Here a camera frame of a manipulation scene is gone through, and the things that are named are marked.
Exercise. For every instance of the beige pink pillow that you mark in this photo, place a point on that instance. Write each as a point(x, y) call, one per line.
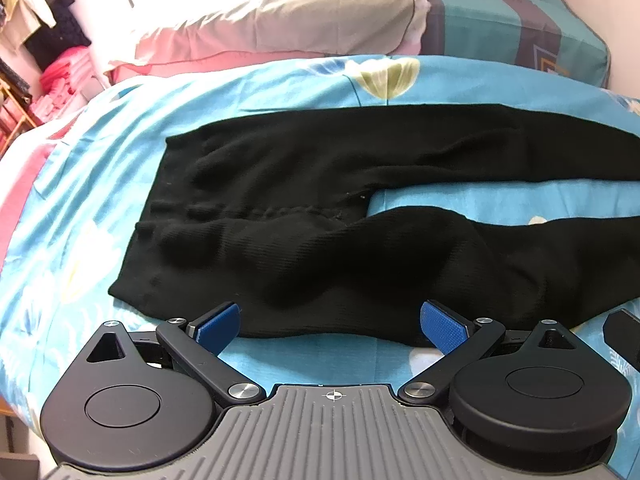
point(170, 37)

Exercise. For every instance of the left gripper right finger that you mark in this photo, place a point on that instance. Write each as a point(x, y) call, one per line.
point(461, 341)

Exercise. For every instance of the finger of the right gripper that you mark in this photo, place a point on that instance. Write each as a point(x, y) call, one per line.
point(621, 333)

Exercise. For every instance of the pink folded clothes pile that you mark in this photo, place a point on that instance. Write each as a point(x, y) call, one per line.
point(63, 80)

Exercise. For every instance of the hanging clothes rack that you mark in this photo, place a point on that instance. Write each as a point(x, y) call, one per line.
point(45, 29)

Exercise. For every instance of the teal grey checked pillow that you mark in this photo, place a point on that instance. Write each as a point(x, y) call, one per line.
point(544, 35)

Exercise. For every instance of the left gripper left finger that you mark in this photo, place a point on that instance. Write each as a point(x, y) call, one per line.
point(195, 346)

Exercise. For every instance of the black knit pants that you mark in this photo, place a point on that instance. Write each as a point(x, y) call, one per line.
point(271, 212)

